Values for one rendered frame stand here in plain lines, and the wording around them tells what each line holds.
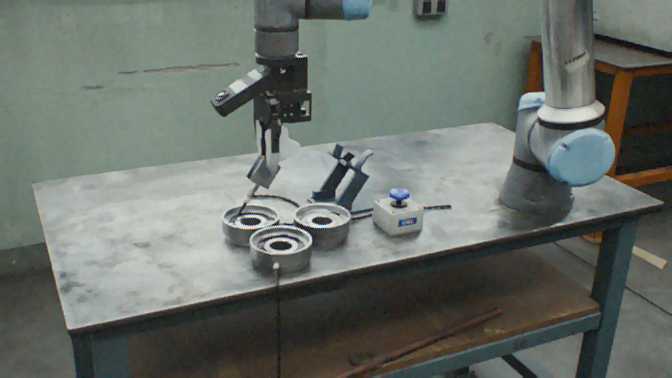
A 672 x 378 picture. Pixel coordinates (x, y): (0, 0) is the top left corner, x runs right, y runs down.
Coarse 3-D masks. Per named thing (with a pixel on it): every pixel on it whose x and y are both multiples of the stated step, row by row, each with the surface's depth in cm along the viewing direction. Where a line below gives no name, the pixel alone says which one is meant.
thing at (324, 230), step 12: (312, 204) 138; (324, 204) 138; (300, 216) 135; (312, 216) 136; (324, 216) 136; (348, 216) 134; (300, 228) 131; (312, 228) 129; (324, 228) 129; (336, 228) 130; (348, 228) 132; (312, 240) 131; (324, 240) 130; (336, 240) 131
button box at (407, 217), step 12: (384, 204) 138; (396, 204) 137; (408, 204) 138; (384, 216) 136; (396, 216) 134; (408, 216) 135; (420, 216) 137; (384, 228) 137; (396, 228) 135; (408, 228) 136; (420, 228) 138
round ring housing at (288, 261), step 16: (256, 240) 126; (272, 240) 126; (288, 240) 126; (304, 240) 126; (256, 256) 121; (272, 256) 119; (288, 256) 120; (304, 256) 122; (272, 272) 121; (288, 272) 121
